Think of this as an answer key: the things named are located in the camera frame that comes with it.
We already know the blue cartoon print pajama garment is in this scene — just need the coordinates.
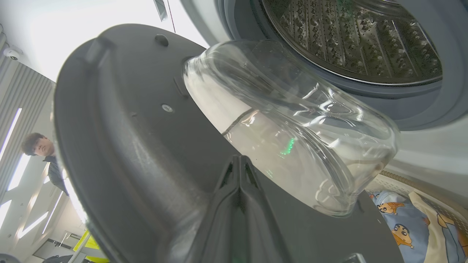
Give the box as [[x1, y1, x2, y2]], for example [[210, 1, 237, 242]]
[[409, 191, 468, 263], [369, 190, 468, 263]]

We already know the perforated steel washer drum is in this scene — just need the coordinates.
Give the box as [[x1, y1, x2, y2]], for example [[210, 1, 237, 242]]
[[260, 0, 444, 87]]

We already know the grey rubber door gasket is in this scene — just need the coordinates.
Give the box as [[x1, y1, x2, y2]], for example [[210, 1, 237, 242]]
[[219, 0, 468, 131]]

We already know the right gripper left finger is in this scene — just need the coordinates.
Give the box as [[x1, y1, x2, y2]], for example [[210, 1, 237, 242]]
[[183, 156, 242, 263]]

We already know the yellow-green panel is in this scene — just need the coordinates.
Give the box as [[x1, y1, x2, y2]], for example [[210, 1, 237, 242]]
[[72, 229, 110, 263]]

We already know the dark grey glass washer door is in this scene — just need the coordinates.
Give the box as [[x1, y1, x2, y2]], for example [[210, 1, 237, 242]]
[[51, 24, 404, 263]]

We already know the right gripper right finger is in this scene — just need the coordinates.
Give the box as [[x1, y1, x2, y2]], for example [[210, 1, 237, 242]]
[[239, 156, 292, 263]]

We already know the cream perforated laundry basket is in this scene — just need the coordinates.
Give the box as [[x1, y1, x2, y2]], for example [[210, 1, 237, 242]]
[[366, 170, 468, 238]]

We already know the white dome security camera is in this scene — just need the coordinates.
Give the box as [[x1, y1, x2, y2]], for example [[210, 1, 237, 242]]
[[3, 46, 23, 61]]

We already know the white front-load washing machine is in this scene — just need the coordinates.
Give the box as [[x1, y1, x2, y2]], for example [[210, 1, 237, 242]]
[[179, 0, 468, 201]]

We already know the dark-haired person in dark jacket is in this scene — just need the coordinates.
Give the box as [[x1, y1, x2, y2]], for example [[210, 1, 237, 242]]
[[21, 132, 69, 196]]

